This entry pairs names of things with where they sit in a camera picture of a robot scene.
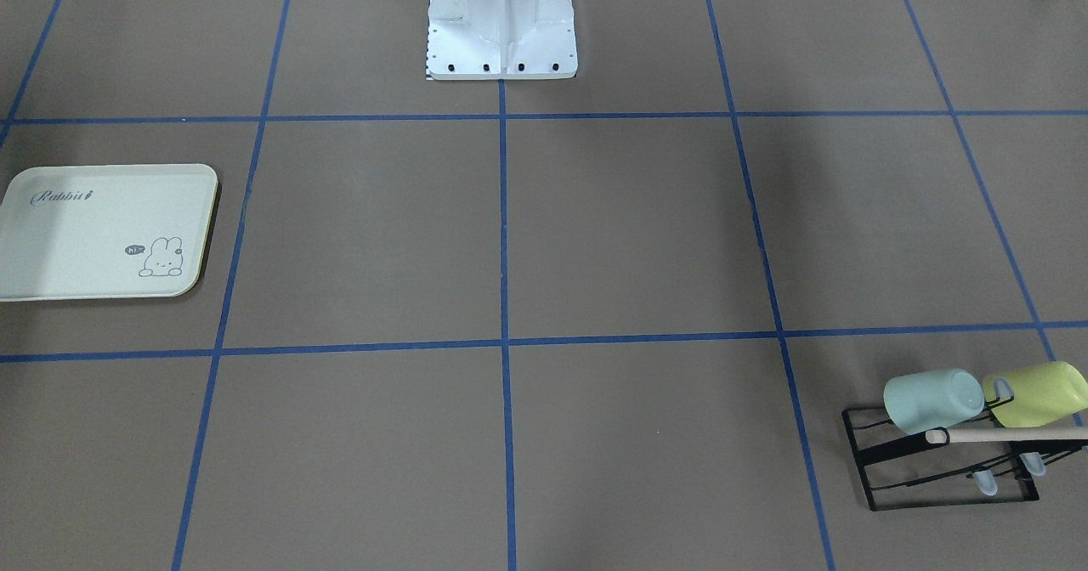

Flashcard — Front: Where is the light green plastic cup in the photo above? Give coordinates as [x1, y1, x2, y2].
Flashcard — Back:
[882, 369, 986, 435]

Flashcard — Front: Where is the white rabbit print tray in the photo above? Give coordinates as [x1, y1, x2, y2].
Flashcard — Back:
[1, 163, 220, 302]

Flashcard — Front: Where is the yellow plastic cup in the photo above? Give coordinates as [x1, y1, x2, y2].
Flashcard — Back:
[982, 361, 1087, 429]

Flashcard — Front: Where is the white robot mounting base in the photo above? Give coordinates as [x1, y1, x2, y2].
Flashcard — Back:
[425, 0, 579, 80]

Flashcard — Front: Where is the black wire cup rack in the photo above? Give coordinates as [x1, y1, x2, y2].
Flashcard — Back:
[841, 377, 1085, 512]

